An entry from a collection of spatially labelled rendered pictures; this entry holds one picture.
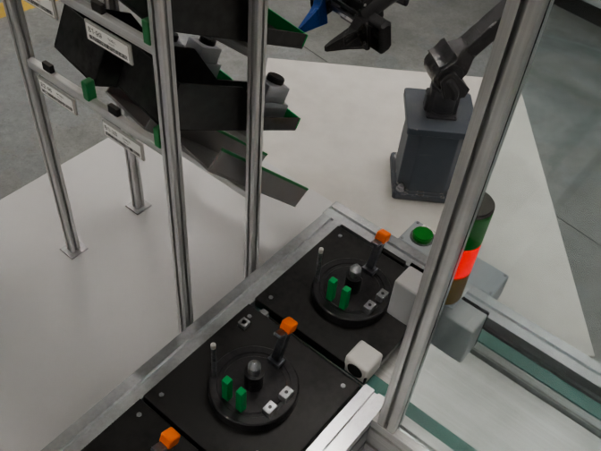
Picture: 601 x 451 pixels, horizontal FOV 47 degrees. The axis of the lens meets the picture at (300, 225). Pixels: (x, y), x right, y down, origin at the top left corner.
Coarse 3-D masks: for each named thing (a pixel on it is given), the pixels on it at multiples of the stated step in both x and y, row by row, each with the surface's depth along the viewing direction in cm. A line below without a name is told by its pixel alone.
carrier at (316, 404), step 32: (256, 320) 118; (224, 352) 113; (256, 352) 111; (288, 352) 114; (160, 384) 108; (192, 384) 109; (224, 384) 101; (256, 384) 105; (288, 384) 108; (320, 384) 110; (352, 384) 110; (192, 416) 105; (224, 416) 103; (256, 416) 103; (288, 416) 106; (320, 416) 106; (224, 448) 102; (256, 448) 102; (288, 448) 102
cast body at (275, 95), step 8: (272, 72) 116; (272, 80) 114; (280, 80) 115; (272, 88) 114; (280, 88) 115; (288, 88) 116; (272, 96) 115; (280, 96) 116; (264, 104) 115; (272, 104) 116; (280, 104) 117; (264, 112) 116; (272, 112) 117; (280, 112) 118
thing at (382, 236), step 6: (378, 234) 120; (384, 234) 119; (390, 234) 120; (378, 240) 120; (384, 240) 119; (378, 246) 121; (372, 252) 122; (378, 252) 121; (372, 258) 122; (378, 258) 123; (372, 264) 123
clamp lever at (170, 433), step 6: (162, 432) 92; (168, 432) 92; (174, 432) 92; (162, 438) 92; (168, 438) 91; (174, 438) 92; (156, 444) 92; (162, 444) 92; (168, 444) 91; (174, 444) 92; (156, 450) 91; (162, 450) 91; (168, 450) 92
